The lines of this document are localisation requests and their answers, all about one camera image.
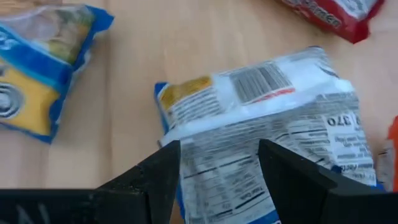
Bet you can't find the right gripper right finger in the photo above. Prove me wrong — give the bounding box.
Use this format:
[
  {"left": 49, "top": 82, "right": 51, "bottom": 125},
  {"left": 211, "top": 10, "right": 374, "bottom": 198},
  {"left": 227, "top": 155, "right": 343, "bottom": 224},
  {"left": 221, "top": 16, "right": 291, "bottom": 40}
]
[{"left": 257, "top": 139, "right": 398, "bottom": 224}]

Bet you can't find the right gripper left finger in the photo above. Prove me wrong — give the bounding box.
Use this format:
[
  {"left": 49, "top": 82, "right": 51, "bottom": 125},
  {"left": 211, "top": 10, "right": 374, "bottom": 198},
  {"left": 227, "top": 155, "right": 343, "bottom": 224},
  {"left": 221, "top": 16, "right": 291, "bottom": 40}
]
[{"left": 0, "top": 139, "right": 182, "bottom": 224}]

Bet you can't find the blue soy sauce ramen pack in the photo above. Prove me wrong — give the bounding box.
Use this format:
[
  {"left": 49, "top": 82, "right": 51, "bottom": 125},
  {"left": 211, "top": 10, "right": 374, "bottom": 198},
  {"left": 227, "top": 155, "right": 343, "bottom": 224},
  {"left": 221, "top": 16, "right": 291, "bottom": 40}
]
[
  {"left": 154, "top": 45, "right": 379, "bottom": 224},
  {"left": 0, "top": 3, "right": 115, "bottom": 144}
]

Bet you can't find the orange chicken ramen pack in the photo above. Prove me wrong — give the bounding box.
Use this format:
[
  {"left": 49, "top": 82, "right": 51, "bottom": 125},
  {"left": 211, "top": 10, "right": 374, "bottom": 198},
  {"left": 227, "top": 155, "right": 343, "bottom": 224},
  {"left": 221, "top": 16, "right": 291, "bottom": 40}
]
[{"left": 376, "top": 114, "right": 398, "bottom": 194}]

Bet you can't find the red Maruchan ramen pack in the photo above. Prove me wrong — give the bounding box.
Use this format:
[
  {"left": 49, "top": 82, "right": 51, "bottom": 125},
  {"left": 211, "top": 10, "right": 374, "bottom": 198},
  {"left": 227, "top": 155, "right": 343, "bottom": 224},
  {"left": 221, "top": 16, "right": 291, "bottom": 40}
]
[{"left": 281, "top": 0, "right": 386, "bottom": 44}]

